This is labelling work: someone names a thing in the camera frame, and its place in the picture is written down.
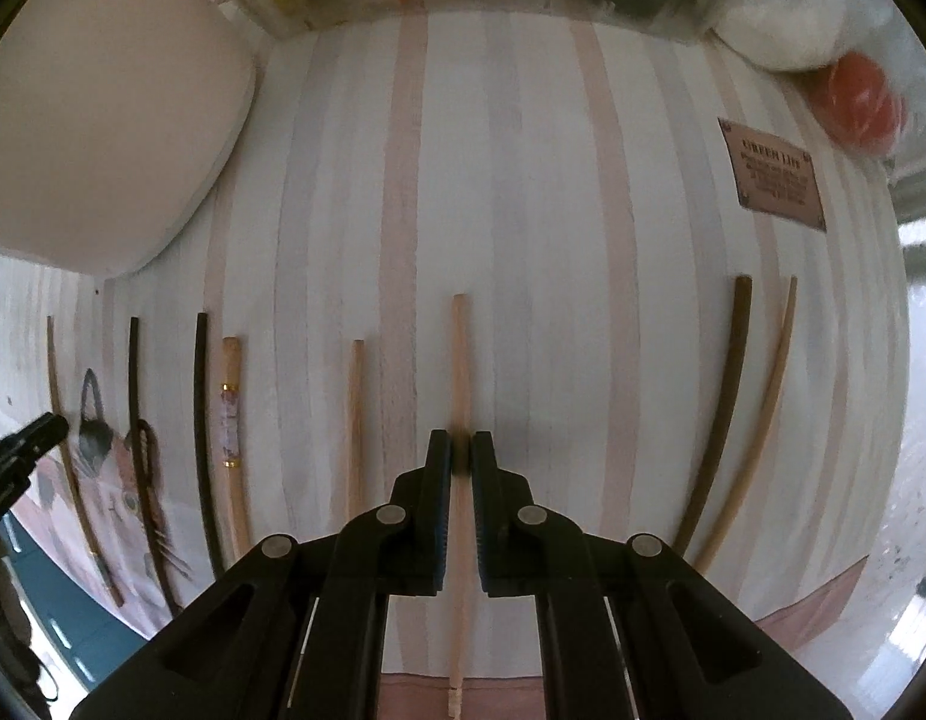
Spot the red round item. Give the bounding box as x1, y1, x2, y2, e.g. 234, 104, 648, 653
819, 51, 908, 160

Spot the light chopstick with decorated band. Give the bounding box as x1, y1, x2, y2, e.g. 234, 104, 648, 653
223, 337, 250, 557

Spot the cream chopstick holder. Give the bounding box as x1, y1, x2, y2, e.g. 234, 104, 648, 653
0, 0, 257, 278

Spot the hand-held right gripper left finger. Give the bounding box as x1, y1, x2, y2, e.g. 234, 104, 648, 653
68, 430, 452, 720

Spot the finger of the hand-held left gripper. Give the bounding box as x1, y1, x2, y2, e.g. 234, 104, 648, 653
0, 415, 68, 526

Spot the thin brown chopstick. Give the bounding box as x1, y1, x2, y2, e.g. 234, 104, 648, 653
44, 315, 126, 608

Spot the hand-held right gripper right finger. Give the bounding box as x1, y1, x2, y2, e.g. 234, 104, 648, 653
472, 431, 861, 720

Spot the white plastic bag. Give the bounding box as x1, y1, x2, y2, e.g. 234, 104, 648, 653
710, 0, 926, 166

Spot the dark brown chopstick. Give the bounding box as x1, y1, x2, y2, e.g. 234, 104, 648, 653
193, 312, 225, 577
673, 276, 754, 552
128, 316, 185, 612

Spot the light wooden chopstick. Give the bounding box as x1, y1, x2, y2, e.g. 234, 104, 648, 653
448, 294, 473, 715
347, 340, 366, 520
694, 276, 799, 575

